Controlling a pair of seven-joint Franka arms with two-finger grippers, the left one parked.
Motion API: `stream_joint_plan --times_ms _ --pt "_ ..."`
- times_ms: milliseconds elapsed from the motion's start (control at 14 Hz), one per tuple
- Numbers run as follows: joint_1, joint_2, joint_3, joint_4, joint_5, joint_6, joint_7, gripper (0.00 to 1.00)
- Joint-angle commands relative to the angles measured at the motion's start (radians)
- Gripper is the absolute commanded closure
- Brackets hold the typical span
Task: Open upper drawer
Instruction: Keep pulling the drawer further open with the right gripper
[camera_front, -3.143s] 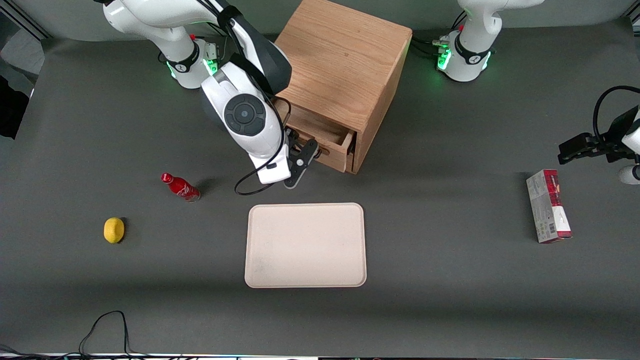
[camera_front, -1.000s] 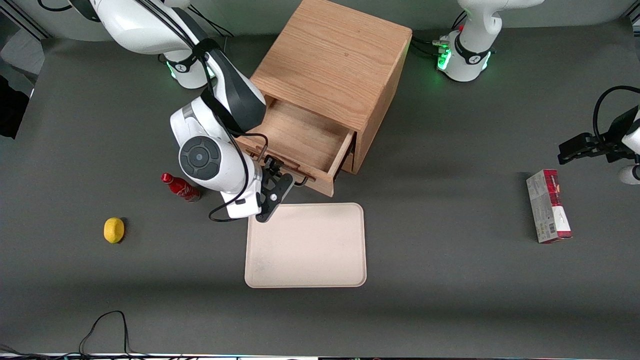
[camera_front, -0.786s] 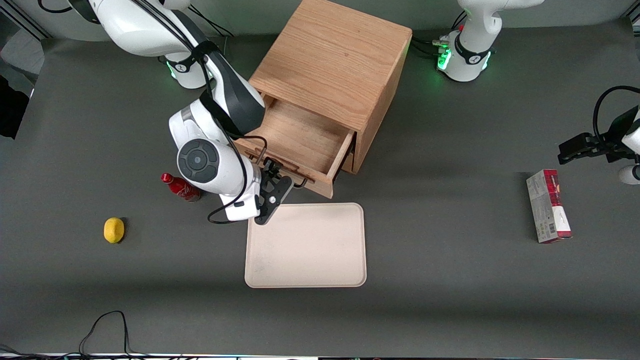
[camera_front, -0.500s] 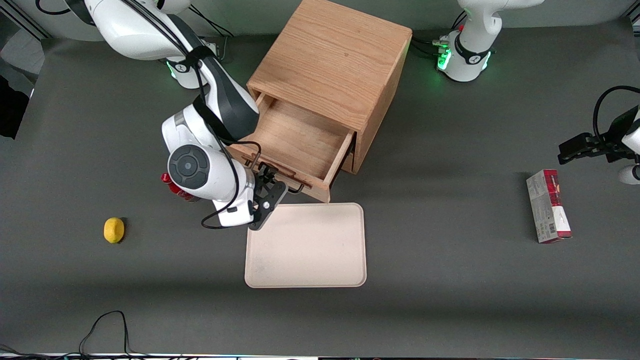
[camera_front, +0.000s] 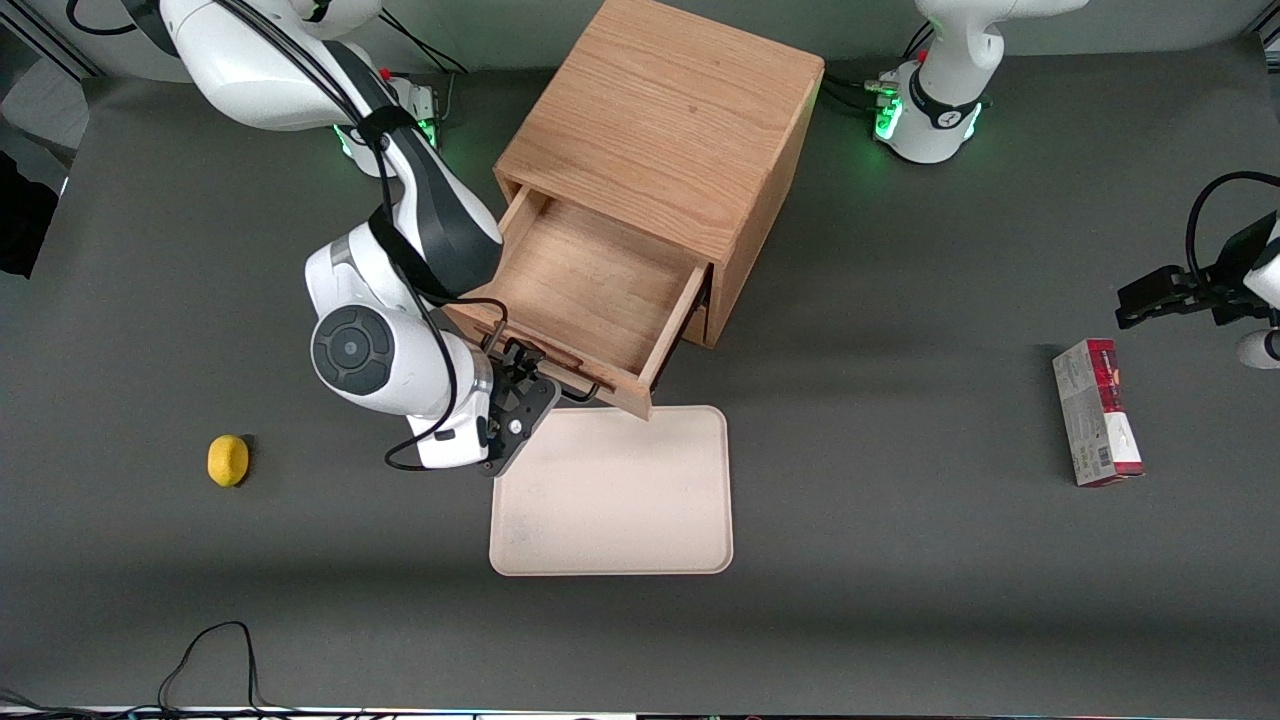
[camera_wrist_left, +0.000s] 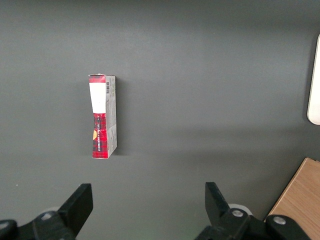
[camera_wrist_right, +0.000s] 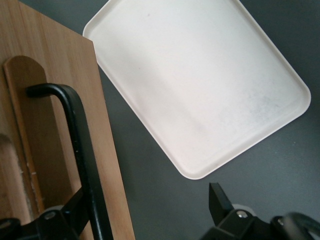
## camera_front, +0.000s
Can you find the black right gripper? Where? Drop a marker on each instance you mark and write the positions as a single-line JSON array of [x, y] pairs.
[[513, 366]]

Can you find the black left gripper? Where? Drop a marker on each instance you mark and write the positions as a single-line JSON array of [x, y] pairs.
[[1226, 281]]

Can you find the wooden drawer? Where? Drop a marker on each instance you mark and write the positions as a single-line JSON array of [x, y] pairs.
[[590, 290]]

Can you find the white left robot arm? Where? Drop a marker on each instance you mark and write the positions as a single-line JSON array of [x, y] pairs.
[[940, 120]]

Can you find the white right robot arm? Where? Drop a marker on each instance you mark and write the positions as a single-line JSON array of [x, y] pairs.
[[250, 70]]

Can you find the grey arm base connector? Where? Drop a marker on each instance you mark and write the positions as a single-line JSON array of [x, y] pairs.
[[882, 88], [425, 100]]

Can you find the wooden drawer cabinet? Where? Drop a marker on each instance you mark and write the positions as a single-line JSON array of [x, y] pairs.
[[680, 110]]

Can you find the red plaid grey carton box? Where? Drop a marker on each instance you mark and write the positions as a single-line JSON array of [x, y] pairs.
[[1085, 420]]

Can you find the beige rectangular tray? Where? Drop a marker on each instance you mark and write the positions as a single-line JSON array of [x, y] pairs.
[[610, 500]]

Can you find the yellow lemon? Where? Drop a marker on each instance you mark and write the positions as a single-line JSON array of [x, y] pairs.
[[228, 461]]

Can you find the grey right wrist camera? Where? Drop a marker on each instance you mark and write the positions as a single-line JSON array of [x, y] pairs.
[[520, 428]]

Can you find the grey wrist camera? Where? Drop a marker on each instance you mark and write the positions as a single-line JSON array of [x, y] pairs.
[[1258, 350], [520, 428]]

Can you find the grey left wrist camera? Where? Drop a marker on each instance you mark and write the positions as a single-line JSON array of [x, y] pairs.
[[1258, 350]]

